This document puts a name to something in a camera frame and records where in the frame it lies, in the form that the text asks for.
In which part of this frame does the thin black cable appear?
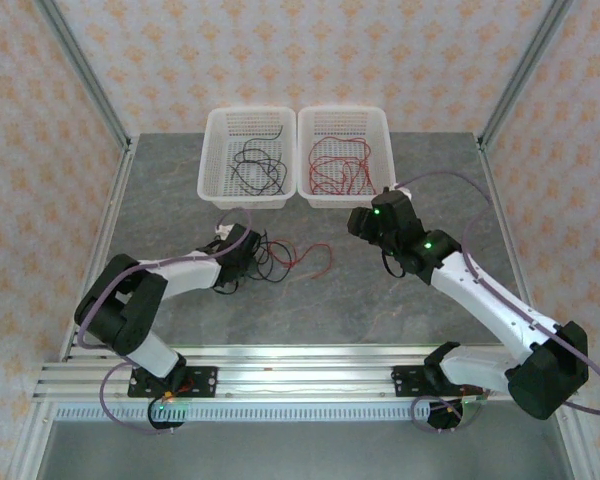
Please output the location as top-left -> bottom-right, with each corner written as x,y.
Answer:
241,124 -> 286,157
232,149 -> 289,196
239,228 -> 295,284

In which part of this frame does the thin red cable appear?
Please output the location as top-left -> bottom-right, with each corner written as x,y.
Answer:
307,154 -> 371,195
308,137 -> 374,174
329,157 -> 379,196

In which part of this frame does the white plastic perforated basket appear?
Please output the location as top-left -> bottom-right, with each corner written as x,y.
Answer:
196,105 -> 300,211
297,104 -> 399,210

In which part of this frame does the black base controller board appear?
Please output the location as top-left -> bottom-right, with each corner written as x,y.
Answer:
147,392 -> 190,434
426,394 -> 481,432

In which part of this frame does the grey metal panel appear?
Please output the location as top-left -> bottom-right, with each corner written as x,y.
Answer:
34,422 -> 571,480

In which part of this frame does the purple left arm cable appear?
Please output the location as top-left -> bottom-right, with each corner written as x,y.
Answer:
77,208 -> 254,435

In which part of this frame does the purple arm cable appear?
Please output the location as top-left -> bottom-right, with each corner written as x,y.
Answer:
394,170 -> 600,435
77,208 -> 254,435

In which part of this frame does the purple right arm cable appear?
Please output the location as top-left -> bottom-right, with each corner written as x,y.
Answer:
394,170 -> 600,435

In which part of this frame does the aluminium table side rail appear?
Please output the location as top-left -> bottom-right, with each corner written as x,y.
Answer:
62,135 -> 140,359
477,134 -> 536,321

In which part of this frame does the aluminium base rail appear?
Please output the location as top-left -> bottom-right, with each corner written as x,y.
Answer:
32,342 -> 581,404

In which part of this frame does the grey slotted cable duct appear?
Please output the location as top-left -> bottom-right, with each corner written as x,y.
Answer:
52,403 -> 481,424

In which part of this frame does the aluminium frame post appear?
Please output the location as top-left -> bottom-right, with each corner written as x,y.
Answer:
32,0 -> 134,151
477,0 -> 579,151

